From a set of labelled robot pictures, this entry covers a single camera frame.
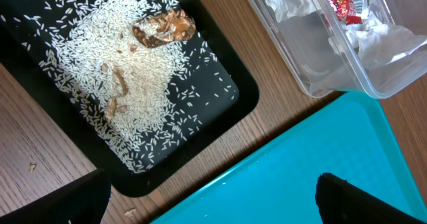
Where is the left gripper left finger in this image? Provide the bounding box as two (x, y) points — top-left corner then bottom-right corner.
(1, 169), (111, 224)

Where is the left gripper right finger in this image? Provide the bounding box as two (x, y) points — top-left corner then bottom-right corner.
(315, 173), (426, 224)

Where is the white napkin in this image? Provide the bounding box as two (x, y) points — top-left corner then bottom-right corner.
(264, 0), (426, 69)

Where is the brown food scrap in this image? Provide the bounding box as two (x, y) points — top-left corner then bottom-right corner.
(131, 9), (196, 49)

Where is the red snack wrapper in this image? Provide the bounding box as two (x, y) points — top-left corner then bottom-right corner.
(328, 0), (369, 25)

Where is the clear plastic waste bin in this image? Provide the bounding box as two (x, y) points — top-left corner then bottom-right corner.
(248, 0), (426, 99)

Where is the teal serving tray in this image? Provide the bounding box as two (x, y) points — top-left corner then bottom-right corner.
(157, 92), (426, 223)

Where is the black rectangular tray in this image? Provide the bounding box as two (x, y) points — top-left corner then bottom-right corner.
(1, 0), (259, 197)

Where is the spilled rice pile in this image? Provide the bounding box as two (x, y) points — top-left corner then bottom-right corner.
(0, 0), (238, 174)

